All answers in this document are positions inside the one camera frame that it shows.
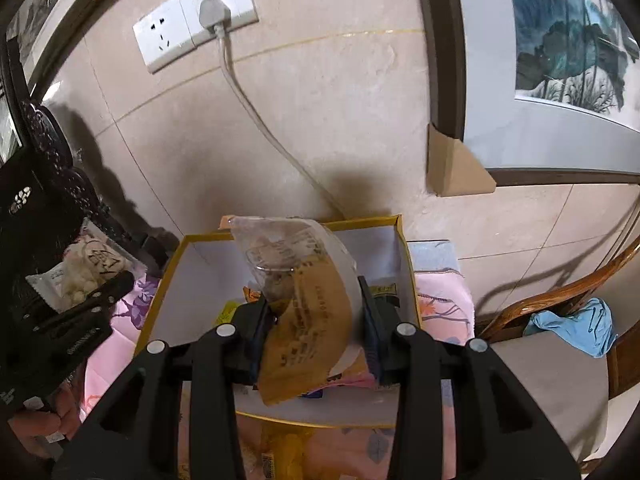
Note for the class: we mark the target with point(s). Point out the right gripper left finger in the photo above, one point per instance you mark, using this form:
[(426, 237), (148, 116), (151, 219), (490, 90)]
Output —
[(133, 431)]

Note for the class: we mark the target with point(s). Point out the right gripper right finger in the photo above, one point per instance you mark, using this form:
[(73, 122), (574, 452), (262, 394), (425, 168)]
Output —
[(500, 431)]

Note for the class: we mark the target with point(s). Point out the white round snack packet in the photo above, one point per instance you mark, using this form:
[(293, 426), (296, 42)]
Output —
[(88, 263)]

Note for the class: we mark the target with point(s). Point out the yellow long snack packet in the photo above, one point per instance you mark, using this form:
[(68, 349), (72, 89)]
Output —
[(283, 451)]

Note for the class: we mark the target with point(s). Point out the brown clear snack bag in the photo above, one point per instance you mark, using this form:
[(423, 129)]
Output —
[(310, 282)]

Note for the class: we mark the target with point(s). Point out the person's left hand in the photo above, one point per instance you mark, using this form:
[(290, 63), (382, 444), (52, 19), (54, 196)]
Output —
[(28, 426)]

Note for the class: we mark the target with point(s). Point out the wooden armchair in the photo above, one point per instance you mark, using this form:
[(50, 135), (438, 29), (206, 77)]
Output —
[(573, 389)]

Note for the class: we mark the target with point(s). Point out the pink floral tablecloth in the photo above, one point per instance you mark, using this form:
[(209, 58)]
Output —
[(446, 312)]

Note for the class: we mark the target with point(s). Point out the blue cloth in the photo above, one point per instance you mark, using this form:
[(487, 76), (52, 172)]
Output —
[(590, 329)]

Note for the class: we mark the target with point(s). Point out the dark carved wooden furniture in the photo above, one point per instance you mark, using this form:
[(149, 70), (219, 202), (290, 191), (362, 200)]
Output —
[(52, 179)]

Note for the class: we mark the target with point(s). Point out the landscape ink framed painting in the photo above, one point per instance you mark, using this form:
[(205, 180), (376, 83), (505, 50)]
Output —
[(41, 29)]

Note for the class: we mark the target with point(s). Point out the white wall socket left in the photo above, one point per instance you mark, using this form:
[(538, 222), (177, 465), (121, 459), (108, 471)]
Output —
[(163, 35)]

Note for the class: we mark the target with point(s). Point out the white wall socket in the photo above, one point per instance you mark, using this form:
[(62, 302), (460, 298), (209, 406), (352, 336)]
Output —
[(202, 16), (163, 35)]

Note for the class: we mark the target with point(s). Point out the lotus painting with frame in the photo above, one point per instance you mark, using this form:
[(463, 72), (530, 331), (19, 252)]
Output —
[(531, 92)]

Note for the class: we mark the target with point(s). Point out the white wall socket right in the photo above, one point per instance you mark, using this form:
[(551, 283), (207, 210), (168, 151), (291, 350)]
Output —
[(202, 16)]

